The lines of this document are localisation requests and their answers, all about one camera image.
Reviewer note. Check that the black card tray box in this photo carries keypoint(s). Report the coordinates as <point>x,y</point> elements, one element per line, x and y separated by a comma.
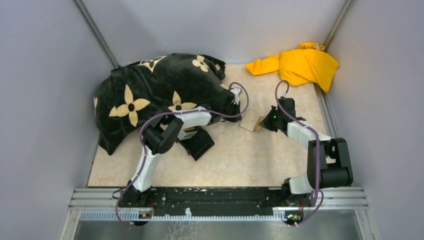
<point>197,145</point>

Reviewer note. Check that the black floral plush pillow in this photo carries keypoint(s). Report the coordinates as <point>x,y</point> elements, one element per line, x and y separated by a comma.
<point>132,94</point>

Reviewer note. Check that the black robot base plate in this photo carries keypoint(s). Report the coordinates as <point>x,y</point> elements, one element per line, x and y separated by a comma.
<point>293,216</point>

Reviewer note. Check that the gold VIP credit card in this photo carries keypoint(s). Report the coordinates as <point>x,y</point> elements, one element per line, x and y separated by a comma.
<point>258,125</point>

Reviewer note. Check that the beige card holder wallet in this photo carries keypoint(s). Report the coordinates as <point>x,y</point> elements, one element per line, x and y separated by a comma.
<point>250,121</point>

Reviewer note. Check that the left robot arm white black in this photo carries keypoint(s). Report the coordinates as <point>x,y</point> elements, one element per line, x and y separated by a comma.
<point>177,124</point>

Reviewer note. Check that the white toothed cable strip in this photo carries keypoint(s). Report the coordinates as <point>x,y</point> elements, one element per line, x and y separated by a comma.
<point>135,216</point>

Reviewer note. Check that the yellow cloth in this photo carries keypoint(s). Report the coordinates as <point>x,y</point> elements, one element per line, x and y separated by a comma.
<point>308,63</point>

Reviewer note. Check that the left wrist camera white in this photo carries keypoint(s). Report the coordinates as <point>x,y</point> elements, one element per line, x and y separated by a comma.
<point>237,92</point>

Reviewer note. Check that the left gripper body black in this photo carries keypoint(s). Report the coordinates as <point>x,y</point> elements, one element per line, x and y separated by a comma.
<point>233,109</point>

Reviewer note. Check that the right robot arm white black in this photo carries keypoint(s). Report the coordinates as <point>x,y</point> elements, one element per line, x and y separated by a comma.
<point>328,158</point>

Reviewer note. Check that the aluminium front rail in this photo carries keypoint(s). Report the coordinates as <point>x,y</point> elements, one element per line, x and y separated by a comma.
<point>342,198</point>

